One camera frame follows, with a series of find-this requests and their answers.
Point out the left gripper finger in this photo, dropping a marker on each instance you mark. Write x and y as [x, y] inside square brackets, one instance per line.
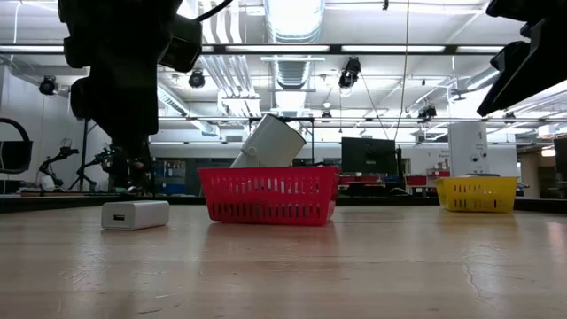
[130, 142]

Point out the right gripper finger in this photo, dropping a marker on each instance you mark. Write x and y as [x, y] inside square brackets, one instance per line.
[509, 55]
[531, 71]

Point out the white rectangular USB charger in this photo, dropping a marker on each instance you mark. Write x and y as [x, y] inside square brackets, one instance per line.
[137, 215]

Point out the black background robot arm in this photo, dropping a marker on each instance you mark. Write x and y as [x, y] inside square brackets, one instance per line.
[62, 153]

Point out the black ceiling spotlight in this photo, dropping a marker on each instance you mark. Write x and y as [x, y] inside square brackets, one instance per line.
[427, 112]
[196, 80]
[48, 85]

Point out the black computer monitor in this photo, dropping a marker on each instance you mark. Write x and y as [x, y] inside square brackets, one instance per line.
[367, 155]
[561, 157]
[15, 157]

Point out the white round pillar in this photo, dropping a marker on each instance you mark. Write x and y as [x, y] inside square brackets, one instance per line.
[467, 146]

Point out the yellow plastic basket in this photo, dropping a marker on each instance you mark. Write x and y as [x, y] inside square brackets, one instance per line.
[478, 195]

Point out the red plastic basket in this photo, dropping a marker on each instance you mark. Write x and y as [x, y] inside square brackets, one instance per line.
[266, 195]

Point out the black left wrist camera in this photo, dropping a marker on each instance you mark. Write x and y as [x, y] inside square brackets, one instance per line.
[184, 44]

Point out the black overhead camera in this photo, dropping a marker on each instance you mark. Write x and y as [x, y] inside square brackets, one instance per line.
[350, 73]

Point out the black overhead frame bar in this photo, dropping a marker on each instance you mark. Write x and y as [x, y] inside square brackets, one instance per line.
[335, 49]

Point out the silver round air duct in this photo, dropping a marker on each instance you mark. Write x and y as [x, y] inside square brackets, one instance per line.
[294, 17]

